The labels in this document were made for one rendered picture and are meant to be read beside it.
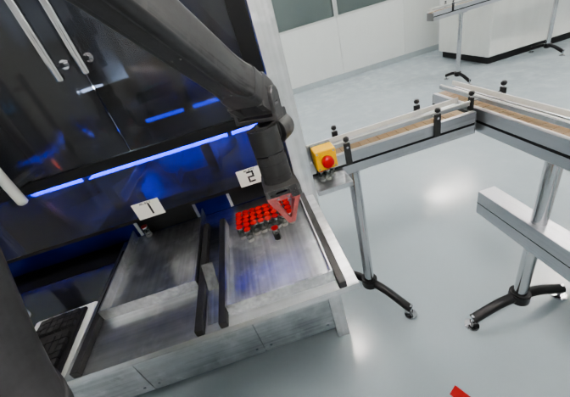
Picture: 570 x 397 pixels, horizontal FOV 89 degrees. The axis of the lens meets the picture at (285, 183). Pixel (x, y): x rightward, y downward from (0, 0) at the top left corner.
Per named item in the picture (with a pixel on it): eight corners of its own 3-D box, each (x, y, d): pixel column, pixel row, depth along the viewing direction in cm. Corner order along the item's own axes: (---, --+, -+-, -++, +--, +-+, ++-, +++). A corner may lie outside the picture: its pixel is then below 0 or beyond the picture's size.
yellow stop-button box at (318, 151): (312, 163, 103) (308, 145, 99) (332, 157, 103) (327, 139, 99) (318, 173, 96) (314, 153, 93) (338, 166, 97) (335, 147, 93)
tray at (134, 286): (137, 237, 106) (132, 231, 104) (206, 215, 107) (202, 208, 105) (105, 320, 76) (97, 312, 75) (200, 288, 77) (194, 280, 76)
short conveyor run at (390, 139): (311, 188, 111) (302, 152, 103) (302, 170, 124) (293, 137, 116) (477, 134, 114) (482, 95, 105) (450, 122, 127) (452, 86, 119)
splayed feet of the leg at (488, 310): (459, 320, 139) (461, 302, 131) (556, 286, 140) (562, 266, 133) (472, 335, 132) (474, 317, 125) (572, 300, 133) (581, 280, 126)
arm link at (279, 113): (224, 96, 50) (269, 86, 47) (250, 85, 60) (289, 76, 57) (243, 159, 55) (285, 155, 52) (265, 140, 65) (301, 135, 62)
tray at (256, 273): (227, 226, 97) (224, 219, 95) (301, 203, 98) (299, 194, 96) (230, 315, 68) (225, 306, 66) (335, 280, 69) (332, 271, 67)
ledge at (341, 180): (309, 178, 114) (308, 174, 113) (340, 168, 115) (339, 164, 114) (319, 197, 102) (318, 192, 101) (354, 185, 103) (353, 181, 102)
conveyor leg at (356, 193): (359, 282, 161) (338, 163, 122) (374, 276, 162) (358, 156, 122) (366, 294, 154) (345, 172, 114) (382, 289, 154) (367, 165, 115)
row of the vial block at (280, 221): (240, 236, 91) (235, 226, 89) (294, 219, 92) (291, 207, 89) (241, 241, 89) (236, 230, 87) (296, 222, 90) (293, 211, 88)
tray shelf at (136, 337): (126, 246, 107) (124, 242, 106) (308, 187, 109) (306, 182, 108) (67, 388, 65) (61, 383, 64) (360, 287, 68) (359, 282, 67)
